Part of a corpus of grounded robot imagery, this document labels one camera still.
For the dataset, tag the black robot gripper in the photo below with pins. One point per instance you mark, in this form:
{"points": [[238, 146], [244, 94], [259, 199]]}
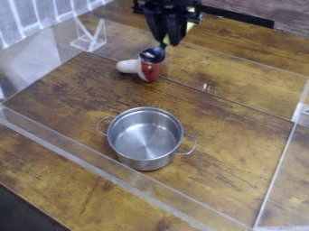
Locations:
{"points": [[178, 11]]}

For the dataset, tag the green handled metal spoon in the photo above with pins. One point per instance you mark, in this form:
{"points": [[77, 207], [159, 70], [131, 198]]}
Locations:
{"points": [[155, 54]]}

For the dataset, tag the red white toy mushroom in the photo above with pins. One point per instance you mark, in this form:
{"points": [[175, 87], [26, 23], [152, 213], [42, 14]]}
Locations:
{"points": [[143, 68]]}

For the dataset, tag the black bar on table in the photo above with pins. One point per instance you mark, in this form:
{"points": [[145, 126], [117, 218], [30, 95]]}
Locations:
{"points": [[244, 18]]}

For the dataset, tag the stainless steel pot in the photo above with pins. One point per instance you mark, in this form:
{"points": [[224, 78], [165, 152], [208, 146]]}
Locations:
{"points": [[145, 136]]}

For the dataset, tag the clear acrylic triangular bracket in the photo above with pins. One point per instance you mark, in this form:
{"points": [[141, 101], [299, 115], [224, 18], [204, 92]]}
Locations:
{"points": [[89, 41]]}

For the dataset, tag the clear acrylic enclosure wall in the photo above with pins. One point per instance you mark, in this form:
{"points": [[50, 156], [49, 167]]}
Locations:
{"points": [[36, 31]]}

